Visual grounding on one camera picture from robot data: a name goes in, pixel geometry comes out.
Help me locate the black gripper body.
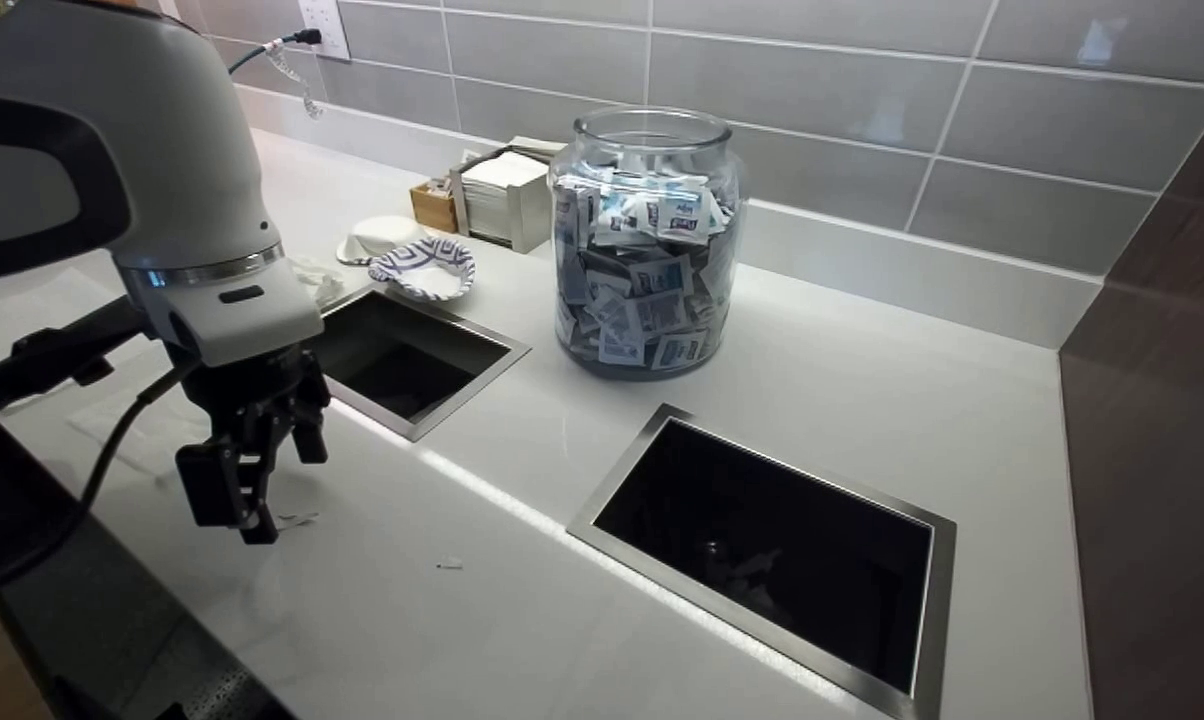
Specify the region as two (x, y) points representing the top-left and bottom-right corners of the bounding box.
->
(176, 346), (332, 473)

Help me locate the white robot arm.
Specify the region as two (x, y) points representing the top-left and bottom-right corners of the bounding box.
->
(0, 0), (327, 543)

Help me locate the crumpled white serviette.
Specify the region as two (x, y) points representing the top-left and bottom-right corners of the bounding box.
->
(300, 269), (345, 312)

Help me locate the far square counter opening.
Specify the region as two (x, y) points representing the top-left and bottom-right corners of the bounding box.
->
(318, 290), (527, 441)

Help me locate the square counter opening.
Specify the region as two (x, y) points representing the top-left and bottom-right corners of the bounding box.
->
(569, 405), (955, 720)
(318, 290), (527, 441)

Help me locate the near square counter opening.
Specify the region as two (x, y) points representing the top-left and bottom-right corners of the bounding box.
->
(569, 405), (955, 720)

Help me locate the upturned white paper bowl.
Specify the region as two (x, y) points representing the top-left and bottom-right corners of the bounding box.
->
(338, 215), (421, 269)

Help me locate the metal napkin dispenser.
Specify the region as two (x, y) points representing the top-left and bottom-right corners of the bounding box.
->
(457, 149), (551, 253)

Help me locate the glass jar of packets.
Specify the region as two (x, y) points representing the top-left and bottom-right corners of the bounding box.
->
(551, 107), (746, 379)

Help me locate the black power cable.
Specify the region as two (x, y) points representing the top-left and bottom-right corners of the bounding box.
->
(225, 23), (327, 80)

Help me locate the wall power outlet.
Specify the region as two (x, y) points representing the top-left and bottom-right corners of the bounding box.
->
(298, 0), (347, 61)

